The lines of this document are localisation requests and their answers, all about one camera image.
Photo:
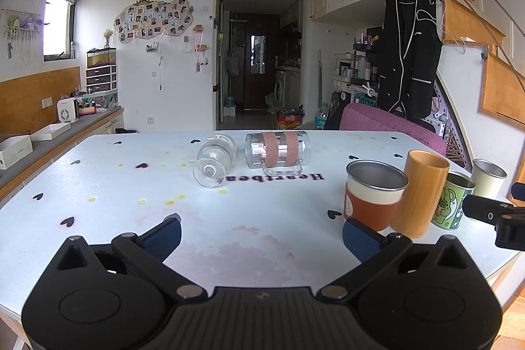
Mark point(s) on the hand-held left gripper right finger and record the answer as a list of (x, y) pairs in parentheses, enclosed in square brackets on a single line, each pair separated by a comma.
[(361, 241)]

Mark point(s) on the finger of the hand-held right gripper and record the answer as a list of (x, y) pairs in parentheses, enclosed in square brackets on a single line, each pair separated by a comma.
[(480, 208)]

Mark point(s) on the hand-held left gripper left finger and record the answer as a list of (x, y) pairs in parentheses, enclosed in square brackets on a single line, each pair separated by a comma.
[(164, 237)]

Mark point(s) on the ribbed glass goblet cup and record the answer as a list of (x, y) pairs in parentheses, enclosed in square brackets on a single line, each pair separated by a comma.
[(215, 158)]

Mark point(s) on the glass mug with pink bands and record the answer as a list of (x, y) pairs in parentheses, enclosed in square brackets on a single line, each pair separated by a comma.
[(275, 150)]

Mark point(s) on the green printed metal cup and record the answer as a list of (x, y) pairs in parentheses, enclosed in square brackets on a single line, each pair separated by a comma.
[(451, 206)]

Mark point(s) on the cream metal cup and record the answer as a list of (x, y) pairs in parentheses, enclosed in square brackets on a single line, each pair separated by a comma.
[(487, 180)]

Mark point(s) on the metal cup with brown sleeve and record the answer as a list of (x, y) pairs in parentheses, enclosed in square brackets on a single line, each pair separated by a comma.
[(371, 198)]

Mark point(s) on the bamboo cup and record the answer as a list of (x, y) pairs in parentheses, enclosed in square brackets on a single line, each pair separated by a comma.
[(418, 194)]

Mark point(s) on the white perforated metal panel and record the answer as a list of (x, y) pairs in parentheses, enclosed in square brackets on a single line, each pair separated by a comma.
[(441, 108)]

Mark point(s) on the pink upholstered chair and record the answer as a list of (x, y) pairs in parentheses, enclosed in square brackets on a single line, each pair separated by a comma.
[(385, 122)]

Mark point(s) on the clear plastic water bottle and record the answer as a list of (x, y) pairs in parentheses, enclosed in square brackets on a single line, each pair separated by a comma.
[(322, 118)]

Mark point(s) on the grey side counter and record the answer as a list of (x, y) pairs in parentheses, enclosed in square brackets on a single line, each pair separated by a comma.
[(61, 143)]

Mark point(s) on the red snack carton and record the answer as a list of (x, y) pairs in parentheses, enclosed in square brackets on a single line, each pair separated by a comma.
[(289, 121)]

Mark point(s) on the white flat tray box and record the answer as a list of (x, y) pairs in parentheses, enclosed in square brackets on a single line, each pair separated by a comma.
[(50, 132)]

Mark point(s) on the small white air purifier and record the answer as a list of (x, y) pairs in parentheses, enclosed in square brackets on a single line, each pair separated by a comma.
[(67, 111)]

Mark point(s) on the black jacket with white trim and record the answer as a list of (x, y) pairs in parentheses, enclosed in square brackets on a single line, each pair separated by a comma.
[(406, 59)]

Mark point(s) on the drawer unit with dark drawers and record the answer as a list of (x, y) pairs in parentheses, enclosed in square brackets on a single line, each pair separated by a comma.
[(101, 79)]

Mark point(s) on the white open box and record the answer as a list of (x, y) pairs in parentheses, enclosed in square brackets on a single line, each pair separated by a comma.
[(14, 151)]

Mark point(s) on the washing machine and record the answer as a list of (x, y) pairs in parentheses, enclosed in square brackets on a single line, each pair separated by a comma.
[(281, 87)]

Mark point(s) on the shelf rack with bottles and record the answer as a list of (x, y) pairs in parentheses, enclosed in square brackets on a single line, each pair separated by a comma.
[(365, 63)]

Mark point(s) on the hanging grey tote bag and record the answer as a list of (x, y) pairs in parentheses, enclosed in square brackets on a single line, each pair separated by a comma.
[(233, 65)]

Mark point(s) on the glass fish tank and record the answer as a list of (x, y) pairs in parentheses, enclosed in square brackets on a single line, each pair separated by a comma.
[(101, 57)]

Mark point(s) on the wooden staircase with railing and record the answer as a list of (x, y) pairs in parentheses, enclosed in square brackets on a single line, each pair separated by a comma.
[(471, 18)]

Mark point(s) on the dark wooden door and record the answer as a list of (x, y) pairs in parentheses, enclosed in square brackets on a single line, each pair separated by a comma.
[(262, 63)]

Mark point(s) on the vase with white flowers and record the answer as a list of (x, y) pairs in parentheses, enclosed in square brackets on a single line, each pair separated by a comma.
[(107, 37)]

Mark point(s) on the cloud-shaped photo board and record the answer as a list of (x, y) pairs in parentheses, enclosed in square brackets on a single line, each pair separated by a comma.
[(154, 20)]

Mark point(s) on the window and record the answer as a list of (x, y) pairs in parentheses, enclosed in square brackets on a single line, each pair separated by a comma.
[(57, 26)]

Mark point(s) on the pink hanging wall ornament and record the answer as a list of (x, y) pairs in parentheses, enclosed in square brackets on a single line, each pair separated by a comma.
[(200, 46)]

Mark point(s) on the white macrame wall hanging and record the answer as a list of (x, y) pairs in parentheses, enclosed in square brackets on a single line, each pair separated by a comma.
[(20, 30)]

